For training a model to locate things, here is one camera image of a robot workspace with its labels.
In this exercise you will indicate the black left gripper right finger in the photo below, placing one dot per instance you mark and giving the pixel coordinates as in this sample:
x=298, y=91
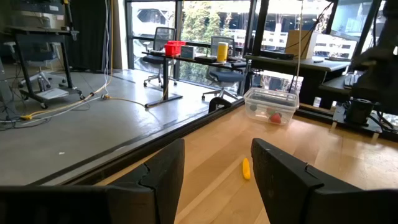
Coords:
x=286, y=193

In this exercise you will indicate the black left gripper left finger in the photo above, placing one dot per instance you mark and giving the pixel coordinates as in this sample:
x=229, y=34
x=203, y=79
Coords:
x=161, y=186

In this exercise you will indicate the yellow toy vegetable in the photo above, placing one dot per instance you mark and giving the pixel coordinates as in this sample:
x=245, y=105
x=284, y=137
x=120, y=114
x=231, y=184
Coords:
x=246, y=168

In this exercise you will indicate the red toy strawberry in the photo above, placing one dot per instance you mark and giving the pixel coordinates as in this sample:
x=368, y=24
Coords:
x=275, y=118

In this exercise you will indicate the dark toy blackberry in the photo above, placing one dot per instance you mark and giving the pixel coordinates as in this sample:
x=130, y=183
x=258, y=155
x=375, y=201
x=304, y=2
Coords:
x=253, y=107

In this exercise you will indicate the clear plastic tupperware container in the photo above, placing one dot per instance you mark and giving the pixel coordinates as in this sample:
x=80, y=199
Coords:
x=270, y=99

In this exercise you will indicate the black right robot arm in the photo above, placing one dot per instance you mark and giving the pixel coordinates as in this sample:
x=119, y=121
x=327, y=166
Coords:
x=382, y=77

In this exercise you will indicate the grey keyboard desk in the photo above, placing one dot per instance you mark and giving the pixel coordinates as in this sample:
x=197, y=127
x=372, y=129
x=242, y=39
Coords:
x=332, y=85

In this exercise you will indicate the blue seat office chair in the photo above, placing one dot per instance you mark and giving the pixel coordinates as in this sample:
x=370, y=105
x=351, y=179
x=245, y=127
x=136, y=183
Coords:
x=224, y=76

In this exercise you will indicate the long black desk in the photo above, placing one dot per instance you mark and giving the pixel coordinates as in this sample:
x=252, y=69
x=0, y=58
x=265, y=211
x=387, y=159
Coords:
x=186, y=59

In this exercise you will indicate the grey monitor desk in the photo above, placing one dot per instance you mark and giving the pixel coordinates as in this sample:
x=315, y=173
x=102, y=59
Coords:
x=311, y=63

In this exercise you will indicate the small grey box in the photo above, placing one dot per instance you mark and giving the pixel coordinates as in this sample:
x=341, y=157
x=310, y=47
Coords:
x=188, y=52

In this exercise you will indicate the red plastic crate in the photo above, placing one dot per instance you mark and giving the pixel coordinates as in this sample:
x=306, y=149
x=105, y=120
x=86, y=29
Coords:
x=174, y=49

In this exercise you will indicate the flat black desk device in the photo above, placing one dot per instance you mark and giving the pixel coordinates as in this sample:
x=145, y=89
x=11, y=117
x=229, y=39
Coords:
x=276, y=55

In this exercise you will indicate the grey mesh office chair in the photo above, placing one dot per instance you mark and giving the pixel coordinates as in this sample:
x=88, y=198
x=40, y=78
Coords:
x=160, y=40

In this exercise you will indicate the yellow cylindrical canister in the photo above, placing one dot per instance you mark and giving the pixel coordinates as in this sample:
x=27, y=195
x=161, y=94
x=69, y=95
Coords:
x=222, y=52

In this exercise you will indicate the brown cardboard box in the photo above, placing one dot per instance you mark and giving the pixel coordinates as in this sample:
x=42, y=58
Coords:
x=308, y=43

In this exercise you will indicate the black upright pole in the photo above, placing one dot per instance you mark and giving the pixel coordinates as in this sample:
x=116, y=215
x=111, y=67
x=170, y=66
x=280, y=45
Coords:
x=260, y=28

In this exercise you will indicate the dark curtain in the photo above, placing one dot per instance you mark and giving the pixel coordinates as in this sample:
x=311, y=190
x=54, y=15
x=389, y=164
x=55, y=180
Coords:
x=87, y=31

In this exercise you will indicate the white office chair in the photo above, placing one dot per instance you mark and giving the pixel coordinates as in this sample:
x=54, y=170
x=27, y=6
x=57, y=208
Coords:
x=34, y=62

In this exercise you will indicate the black slanted pole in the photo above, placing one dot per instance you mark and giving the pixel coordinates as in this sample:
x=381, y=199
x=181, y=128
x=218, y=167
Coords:
x=367, y=28

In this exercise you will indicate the black wheeled cart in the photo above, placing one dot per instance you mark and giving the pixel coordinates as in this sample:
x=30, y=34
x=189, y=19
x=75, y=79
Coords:
x=40, y=34

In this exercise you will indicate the grey equipment box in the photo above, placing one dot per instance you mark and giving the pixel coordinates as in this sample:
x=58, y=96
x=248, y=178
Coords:
x=37, y=15

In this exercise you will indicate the black aluminium table frame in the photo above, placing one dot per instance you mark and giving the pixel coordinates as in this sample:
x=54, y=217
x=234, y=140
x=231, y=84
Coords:
x=186, y=128

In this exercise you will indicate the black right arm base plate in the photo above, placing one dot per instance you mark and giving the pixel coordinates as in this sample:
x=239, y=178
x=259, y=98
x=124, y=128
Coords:
x=370, y=127

